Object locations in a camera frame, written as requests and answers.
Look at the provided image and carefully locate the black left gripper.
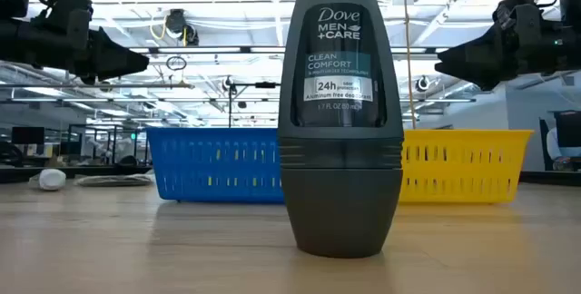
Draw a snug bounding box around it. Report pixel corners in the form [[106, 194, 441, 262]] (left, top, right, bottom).
[[0, 20, 150, 82]]

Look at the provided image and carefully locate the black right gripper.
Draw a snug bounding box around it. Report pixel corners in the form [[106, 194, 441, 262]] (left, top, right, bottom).
[[434, 25, 581, 92]]

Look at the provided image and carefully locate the black shower cap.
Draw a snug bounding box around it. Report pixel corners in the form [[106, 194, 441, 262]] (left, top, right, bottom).
[[74, 173, 156, 189]]

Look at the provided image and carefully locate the small white-capped toothpaste tube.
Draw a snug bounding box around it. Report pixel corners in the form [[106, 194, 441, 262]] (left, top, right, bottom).
[[29, 169, 67, 191]]

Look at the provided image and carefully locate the dark grey roll-on deodorant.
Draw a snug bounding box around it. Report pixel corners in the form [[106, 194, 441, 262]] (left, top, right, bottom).
[[277, 0, 405, 259]]

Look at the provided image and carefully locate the black office chair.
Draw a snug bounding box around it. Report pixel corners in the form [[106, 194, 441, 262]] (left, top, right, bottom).
[[538, 117, 556, 172]]

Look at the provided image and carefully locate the blue plastic slotted basket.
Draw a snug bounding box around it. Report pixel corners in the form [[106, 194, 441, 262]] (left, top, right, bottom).
[[145, 126, 286, 204]]

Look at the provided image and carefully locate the person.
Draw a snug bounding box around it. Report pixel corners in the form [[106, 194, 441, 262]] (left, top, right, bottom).
[[546, 126, 581, 172]]

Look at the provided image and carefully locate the black computer monitor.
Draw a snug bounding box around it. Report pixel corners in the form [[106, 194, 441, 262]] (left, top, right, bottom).
[[11, 125, 46, 146], [554, 110, 581, 149]]

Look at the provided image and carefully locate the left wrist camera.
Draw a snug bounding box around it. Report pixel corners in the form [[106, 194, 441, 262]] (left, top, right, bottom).
[[44, 0, 94, 36]]

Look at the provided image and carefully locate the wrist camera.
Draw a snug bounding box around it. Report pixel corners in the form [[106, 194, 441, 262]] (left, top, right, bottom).
[[44, 0, 94, 36], [492, 0, 544, 36]]

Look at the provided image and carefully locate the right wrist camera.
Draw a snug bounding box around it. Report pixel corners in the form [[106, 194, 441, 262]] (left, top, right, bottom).
[[492, 0, 544, 36]]

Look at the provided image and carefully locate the black frame stand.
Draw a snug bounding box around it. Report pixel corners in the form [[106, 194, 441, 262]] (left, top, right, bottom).
[[226, 81, 282, 128]]

